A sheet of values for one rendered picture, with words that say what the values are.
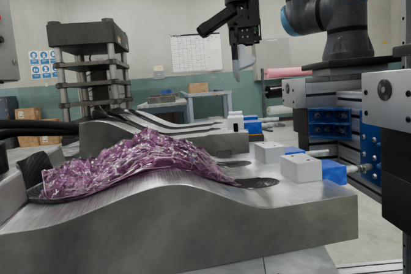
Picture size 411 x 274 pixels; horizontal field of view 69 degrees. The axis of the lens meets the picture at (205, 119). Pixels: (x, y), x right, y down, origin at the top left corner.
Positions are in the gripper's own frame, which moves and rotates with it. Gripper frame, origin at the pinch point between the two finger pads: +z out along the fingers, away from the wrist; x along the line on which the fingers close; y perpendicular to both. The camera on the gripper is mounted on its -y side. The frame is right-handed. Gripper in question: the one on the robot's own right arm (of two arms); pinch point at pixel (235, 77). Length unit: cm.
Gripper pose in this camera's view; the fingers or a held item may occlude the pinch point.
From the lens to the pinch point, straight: 80.2
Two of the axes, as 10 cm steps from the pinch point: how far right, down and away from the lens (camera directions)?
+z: 0.8, 9.9, 1.1
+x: 1.0, -1.2, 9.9
